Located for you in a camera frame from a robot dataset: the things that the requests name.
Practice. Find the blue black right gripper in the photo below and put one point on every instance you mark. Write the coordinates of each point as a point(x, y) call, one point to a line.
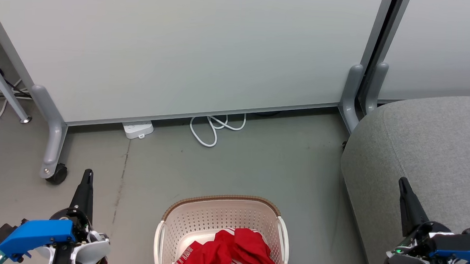
point(454, 246)

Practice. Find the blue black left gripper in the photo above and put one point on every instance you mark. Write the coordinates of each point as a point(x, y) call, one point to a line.
point(38, 234)

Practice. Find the grey fabric sofa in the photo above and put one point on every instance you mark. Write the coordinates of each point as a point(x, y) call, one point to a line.
point(427, 150)

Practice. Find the grey partition leg with caster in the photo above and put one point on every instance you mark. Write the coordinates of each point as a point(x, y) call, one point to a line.
point(51, 138)

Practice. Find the white power strip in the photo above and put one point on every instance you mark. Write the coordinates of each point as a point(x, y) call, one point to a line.
point(138, 128)

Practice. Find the beige perforated laundry basket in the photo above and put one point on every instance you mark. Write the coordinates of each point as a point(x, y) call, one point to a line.
point(214, 215)

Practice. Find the grey metal table leg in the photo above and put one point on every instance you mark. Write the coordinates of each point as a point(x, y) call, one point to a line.
point(4, 87)

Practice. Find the narrow white partition panel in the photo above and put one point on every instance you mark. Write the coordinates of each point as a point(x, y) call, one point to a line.
point(444, 46)

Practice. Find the large white partition panel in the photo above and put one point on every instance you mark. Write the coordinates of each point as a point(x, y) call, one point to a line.
point(183, 49)

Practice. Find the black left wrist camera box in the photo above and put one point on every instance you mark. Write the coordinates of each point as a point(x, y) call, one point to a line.
point(2, 234)

